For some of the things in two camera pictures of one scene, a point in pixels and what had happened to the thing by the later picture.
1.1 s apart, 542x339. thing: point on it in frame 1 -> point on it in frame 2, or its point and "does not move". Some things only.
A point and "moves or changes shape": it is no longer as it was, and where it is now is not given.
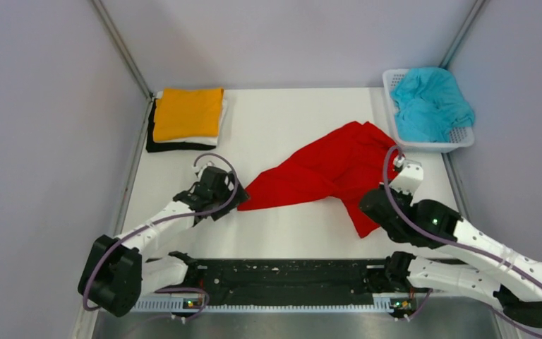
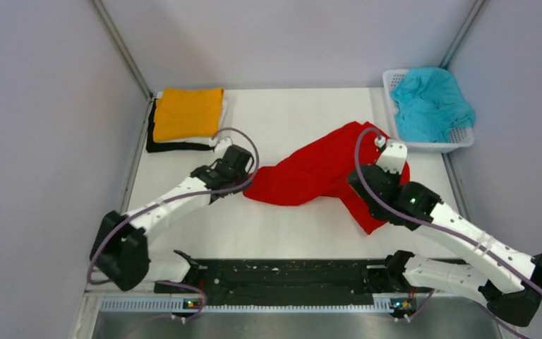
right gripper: [403, 187] -> [391, 169]
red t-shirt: [346, 165] moves or changes shape
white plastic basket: [460, 138] does not move
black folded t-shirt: [152, 146] does not move
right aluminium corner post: [466, 25] does not move
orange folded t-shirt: [188, 114] does not move
